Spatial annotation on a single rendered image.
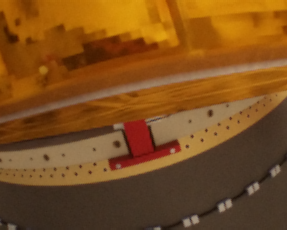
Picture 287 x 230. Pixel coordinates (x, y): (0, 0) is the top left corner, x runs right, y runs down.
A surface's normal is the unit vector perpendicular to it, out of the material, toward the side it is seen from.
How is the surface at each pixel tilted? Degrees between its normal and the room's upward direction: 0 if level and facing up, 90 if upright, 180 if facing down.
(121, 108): 90
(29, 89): 90
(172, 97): 90
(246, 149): 62
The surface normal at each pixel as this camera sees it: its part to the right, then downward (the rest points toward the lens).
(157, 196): 0.01, -0.09
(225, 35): 0.12, 0.72
